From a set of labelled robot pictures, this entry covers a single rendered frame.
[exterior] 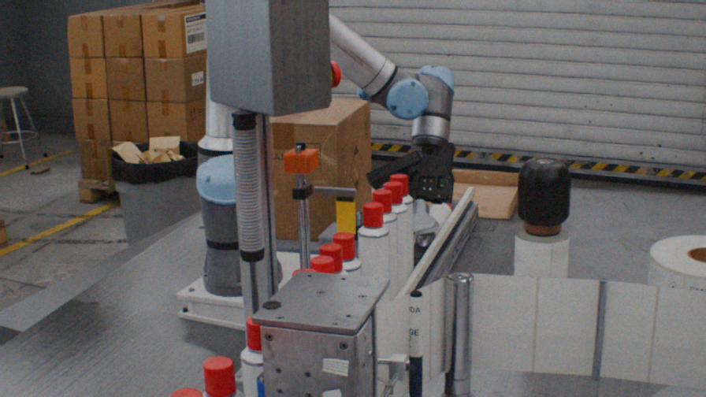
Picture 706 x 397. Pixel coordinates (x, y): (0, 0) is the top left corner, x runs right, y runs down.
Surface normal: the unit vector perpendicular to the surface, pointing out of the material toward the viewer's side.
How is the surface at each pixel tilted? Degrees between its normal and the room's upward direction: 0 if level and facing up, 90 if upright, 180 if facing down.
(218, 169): 8
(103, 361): 0
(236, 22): 90
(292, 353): 90
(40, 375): 0
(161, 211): 97
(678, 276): 90
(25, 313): 0
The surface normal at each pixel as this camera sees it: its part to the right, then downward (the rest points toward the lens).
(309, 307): -0.03, -0.96
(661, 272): -0.94, 0.11
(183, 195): 0.64, 0.31
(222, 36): -0.79, 0.19
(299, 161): -0.29, 0.28
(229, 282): -0.18, 0.00
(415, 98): 0.19, 0.27
